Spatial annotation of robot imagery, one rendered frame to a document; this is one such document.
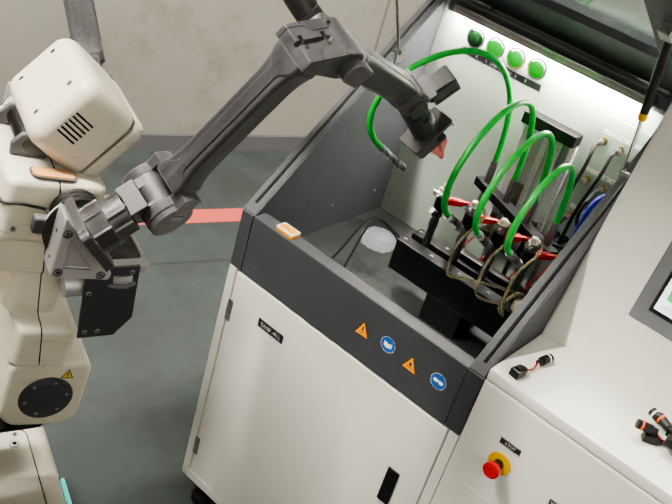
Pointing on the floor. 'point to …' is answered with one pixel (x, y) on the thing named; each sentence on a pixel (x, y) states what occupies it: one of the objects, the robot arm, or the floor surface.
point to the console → (591, 349)
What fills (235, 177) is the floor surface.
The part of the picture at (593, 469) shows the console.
